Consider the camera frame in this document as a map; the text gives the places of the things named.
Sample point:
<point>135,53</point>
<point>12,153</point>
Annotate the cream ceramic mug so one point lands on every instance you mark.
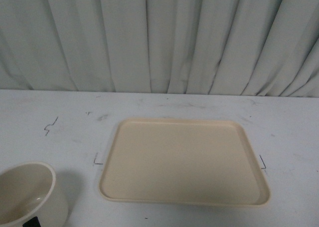
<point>30,196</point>

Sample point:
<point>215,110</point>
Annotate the beige rectangular plastic tray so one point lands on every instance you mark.
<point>188,162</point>

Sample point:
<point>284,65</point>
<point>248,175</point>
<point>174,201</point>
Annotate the pale grey curtain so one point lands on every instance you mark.
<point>216,47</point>

